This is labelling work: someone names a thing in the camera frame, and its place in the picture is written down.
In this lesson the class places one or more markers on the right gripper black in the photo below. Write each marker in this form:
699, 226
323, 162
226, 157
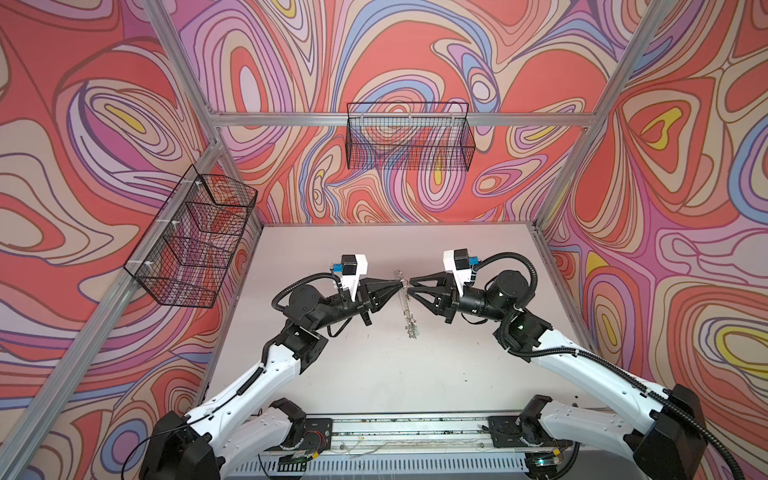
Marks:
449, 299

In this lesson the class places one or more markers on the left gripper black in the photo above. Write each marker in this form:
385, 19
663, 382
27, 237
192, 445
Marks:
368, 303

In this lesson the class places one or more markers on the perforated metal ring plate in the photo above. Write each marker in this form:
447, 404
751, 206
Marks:
403, 297

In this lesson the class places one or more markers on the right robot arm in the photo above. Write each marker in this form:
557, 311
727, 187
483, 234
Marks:
661, 430

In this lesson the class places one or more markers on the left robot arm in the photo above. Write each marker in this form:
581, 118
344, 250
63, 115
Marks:
245, 419

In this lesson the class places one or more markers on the bunch of small keys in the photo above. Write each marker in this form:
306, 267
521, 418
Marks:
412, 330

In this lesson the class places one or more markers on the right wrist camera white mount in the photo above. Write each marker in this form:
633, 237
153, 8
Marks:
462, 266

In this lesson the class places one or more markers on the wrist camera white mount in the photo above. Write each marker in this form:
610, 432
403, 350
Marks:
462, 266
350, 269

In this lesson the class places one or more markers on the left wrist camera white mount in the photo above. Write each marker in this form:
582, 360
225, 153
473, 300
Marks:
350, 269

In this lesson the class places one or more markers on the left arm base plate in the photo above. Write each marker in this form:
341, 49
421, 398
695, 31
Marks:
312, 435

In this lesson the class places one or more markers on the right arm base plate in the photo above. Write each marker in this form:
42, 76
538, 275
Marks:
511, 431

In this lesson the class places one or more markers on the black wire basket back wall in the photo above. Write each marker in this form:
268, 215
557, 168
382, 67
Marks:
411, 136

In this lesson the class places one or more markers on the black wire basket wall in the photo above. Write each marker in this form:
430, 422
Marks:
411, 136
194, 239

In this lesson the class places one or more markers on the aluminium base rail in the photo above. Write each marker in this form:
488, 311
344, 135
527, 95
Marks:
431, 443

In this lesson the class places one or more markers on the black wire basket left wall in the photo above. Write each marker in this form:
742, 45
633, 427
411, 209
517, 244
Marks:
194, 239

